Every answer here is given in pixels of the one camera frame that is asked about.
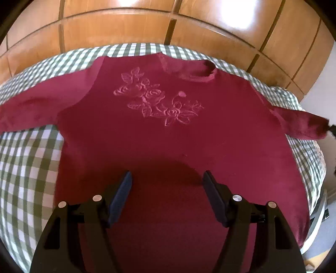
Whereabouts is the dark red embroidered sweater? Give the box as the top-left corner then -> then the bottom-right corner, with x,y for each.
1,53 -> 329,272

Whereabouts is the green white checkered bedspread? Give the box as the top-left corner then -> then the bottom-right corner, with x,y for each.
1,43 -> 326,272

